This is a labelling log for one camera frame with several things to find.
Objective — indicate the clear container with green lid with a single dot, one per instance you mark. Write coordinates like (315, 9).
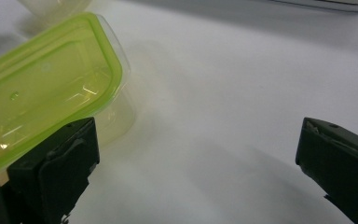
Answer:
(46, 87)

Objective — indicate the clear plastic food container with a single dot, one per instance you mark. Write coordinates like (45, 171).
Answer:
(119, 115)

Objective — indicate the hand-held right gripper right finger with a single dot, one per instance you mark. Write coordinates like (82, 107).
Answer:
(341, 158)

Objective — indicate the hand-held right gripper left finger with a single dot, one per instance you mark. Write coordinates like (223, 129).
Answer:
(59, 174)

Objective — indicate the silver flat device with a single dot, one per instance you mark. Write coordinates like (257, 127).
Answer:
(320, 3)

